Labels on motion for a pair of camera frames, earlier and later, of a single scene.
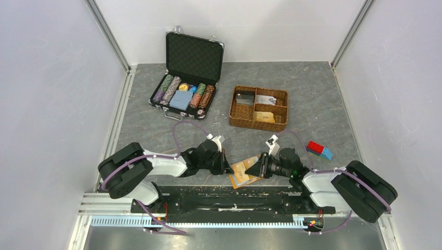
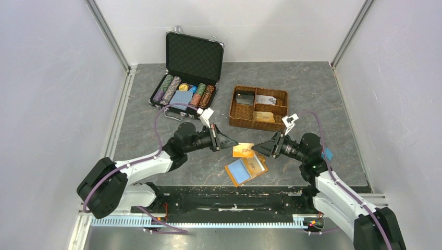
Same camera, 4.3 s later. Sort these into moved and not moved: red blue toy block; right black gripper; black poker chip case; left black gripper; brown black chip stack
Moved: left black gripper; right black gripper
Not moved: red blue toy block; brown black chip stack; black poker chip case
